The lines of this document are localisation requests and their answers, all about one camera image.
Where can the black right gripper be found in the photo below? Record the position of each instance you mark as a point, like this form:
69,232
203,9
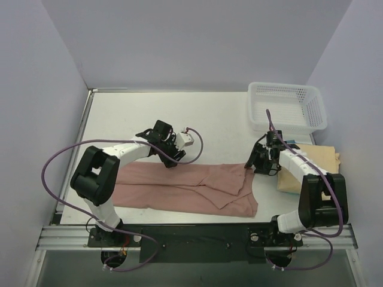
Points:
260,159

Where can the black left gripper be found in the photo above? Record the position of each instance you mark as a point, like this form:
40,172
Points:
172,153

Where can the pink graphic t shirt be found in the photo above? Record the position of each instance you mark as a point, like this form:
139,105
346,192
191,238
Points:
218,189

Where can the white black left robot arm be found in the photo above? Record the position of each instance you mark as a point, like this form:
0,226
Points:
96,174

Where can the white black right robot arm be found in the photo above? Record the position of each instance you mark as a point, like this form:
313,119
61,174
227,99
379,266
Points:
322,207

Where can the white perforated plastic basket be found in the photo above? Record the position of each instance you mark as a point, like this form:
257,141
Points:
294,109

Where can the folded cream t shirt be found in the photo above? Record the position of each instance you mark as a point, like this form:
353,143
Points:
290,178

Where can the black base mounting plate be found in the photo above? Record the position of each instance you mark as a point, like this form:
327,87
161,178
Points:
200,243

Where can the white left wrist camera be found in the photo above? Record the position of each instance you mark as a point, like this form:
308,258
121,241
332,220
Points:
183,139

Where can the aluminium table edge rail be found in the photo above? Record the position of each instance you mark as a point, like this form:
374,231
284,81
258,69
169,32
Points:
65,121

